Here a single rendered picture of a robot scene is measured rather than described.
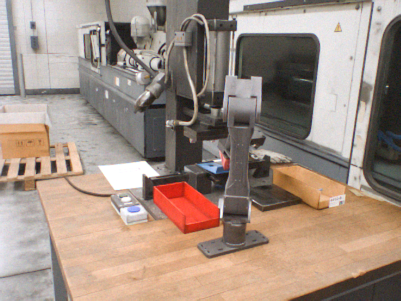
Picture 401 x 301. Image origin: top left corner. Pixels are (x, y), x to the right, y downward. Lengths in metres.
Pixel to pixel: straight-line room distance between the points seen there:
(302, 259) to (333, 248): 0.12
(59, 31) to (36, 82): 1.38
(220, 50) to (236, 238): 0.64
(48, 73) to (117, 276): 9.64
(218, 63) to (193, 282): 0.74
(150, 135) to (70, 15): 6.38
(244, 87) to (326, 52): 0.91
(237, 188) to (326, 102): 0.94
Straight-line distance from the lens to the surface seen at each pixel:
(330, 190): 1.49
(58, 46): 10.46
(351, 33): 1.77
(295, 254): 1.10
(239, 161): 0.99
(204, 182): 1.41
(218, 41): 1.35
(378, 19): 1.63
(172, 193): 1.37
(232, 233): 1.06
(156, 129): 4.56
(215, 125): 1.35
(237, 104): 0.94
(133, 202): 1.29
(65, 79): 10.52
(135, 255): 1.06
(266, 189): 1.46
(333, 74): 1.83
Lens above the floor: 1.45
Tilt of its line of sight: 16 degrees down
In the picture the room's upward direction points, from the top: 2 degrees clockwise
